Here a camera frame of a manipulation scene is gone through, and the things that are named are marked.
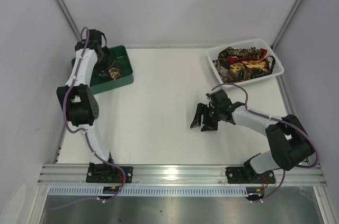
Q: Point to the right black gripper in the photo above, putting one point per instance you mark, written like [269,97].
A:
[210,115]

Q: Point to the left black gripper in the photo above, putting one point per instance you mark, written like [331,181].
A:
[106,63]

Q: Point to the floral patterned tie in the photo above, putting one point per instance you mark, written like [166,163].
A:
[114,73]

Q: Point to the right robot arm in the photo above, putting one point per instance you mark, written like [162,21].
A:
[288,142]

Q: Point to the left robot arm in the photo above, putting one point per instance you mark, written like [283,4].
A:
[79,106]

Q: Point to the pile of ties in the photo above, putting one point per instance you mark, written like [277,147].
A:
[239,65]

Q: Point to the green compartment tray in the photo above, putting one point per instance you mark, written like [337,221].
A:
[99,85]

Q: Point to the white plastic basket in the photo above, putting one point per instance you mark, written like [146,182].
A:
[212,54]

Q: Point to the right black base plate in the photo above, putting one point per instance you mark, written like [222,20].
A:
[235,175]

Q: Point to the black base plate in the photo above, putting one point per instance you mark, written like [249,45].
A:
[108,175]
[235,175]

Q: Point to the left frame post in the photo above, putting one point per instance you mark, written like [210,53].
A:
[61,4]

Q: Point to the frame post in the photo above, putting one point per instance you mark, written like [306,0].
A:
[291,14]
[61,4]

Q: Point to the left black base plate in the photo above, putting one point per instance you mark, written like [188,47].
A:
[108,175]

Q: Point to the aluminium mounting rail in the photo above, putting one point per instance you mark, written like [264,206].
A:
[172,175]

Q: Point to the white slotted cable duct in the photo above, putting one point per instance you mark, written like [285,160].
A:
[149,191]

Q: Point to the right frame post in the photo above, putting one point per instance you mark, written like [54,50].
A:
[291,14]

